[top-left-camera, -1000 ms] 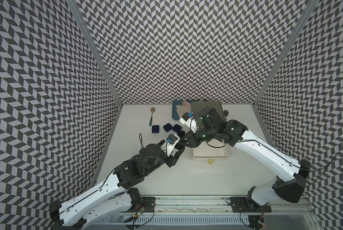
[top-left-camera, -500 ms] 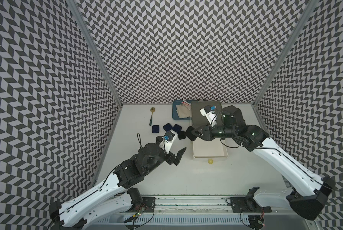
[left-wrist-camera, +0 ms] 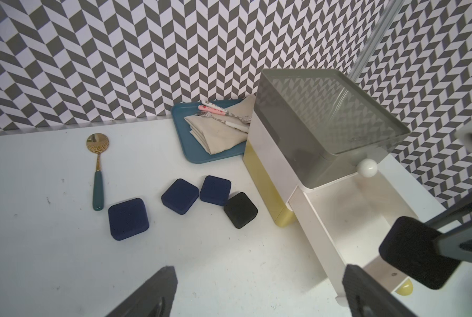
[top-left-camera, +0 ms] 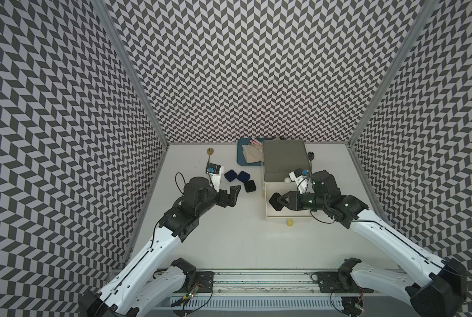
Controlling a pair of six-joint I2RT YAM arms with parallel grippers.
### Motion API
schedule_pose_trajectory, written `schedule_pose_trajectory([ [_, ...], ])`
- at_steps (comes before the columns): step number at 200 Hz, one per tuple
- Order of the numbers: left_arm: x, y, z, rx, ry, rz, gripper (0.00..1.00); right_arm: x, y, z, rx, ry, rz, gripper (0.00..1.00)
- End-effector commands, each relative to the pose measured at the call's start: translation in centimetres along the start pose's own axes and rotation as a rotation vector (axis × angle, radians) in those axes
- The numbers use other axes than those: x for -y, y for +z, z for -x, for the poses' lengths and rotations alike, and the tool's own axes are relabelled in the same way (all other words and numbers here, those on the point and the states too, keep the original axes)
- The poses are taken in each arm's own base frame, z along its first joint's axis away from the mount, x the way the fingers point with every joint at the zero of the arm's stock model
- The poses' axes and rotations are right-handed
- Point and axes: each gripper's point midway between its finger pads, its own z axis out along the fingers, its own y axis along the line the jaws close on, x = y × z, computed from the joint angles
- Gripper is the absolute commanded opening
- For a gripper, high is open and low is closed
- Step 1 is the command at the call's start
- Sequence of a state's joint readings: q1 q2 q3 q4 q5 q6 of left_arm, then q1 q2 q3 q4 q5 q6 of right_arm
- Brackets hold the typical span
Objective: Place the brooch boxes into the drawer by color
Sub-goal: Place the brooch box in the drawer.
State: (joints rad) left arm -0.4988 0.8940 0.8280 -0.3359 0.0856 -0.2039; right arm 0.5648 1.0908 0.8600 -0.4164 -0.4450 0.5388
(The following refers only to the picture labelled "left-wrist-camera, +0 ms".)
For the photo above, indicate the pink handled spoon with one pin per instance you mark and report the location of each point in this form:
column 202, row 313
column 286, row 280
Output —
column 207, row 106

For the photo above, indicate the navy brooch box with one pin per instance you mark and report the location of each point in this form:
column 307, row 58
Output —
column 215, row 190
column 180, row 196
column 128, row 218

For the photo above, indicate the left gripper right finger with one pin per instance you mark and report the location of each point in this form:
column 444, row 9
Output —
column 366, row 297

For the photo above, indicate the navy brooch box middle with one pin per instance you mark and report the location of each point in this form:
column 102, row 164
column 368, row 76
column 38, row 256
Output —
column 180, row 196

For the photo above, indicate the white handled fork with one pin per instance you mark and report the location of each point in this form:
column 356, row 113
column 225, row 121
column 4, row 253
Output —
column 238, row 127

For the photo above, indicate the blue tray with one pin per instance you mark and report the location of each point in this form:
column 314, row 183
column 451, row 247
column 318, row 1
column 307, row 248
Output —
column 192, row 140

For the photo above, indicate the beige folded napkin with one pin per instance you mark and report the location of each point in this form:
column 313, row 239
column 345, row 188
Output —
column 214, row 136

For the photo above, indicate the three-drawer storage cabinet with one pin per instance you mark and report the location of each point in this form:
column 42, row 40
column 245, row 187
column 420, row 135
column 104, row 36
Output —
column 319, row 151

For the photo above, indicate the navy brooch box right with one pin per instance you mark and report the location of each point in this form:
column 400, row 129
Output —
column 215, row 190

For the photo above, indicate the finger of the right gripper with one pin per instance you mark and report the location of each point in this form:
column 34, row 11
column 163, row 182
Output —
column 456, row 244
column 454, row 213

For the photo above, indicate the navy brooch box left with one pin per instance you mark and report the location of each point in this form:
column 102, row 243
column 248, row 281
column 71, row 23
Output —
column 128, row 218

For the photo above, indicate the black brooch box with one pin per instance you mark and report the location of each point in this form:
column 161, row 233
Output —
column 240, row 210
column 409, row 247

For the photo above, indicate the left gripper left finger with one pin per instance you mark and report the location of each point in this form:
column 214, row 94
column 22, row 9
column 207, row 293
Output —
column 154, row 297

